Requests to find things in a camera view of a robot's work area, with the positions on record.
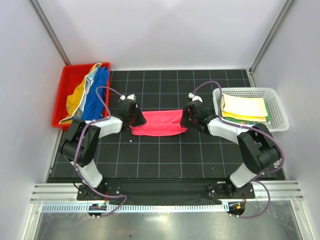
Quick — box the pink towel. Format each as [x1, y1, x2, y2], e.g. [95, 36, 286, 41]
[131, 109, 188, 137]

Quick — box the yellow towel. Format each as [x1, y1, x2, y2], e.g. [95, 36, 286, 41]
[220, 92, 268, 122]

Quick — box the green towel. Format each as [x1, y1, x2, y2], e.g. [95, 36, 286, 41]
[216, 97, 271, 124]

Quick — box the rabbit print towel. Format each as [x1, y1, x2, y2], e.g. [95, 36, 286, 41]
[236, 120, 271, 126]

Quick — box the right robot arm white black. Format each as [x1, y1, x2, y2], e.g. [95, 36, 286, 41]
[180, 100, 284, 198]

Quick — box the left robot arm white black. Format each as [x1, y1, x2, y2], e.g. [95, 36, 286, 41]
[58, 94, 147, 200]

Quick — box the blue towel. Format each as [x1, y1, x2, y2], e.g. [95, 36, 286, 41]
[81, 66, 110, 121]

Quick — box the black grid mat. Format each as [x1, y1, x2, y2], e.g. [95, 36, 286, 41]
[47, 69, 286, 180]

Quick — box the orange mustard towel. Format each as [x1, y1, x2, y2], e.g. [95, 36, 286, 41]
[59, 63, 102, 124]

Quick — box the red plastic bin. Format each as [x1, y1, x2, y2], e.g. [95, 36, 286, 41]
[51, 62, 111, 131]

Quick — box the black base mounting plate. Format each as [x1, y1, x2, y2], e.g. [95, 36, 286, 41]
[76, 178, 256, 206]

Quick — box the white perforated plastic basket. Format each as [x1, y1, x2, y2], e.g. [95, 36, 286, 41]
[222, 87, 290, 133]

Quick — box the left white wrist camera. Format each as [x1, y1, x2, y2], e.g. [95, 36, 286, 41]
[120, 94, 137, 101]

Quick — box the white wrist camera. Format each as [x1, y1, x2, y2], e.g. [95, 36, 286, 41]
[187, 92, 203, 103]
[120, 94, 137, 101]

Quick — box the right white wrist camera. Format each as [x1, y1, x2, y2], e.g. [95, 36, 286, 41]
[187, 92, 203, 103]

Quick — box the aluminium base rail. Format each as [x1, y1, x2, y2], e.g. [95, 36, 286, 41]
[30, 180, 304, 203]

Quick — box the slotted white cable duct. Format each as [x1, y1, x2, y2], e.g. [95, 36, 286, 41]
[41, 202, 229, 214]

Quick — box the left aluminium frame post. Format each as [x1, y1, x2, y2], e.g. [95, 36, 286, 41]
[29, 0, 71, 66]

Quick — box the aluminium frame post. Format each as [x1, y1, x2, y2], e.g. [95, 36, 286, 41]
[29, 0, 71, 66]
[249, 0, 297, 75]

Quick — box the right aluminium frame post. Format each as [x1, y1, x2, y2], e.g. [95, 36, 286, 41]
[249, 0, 297, 75]

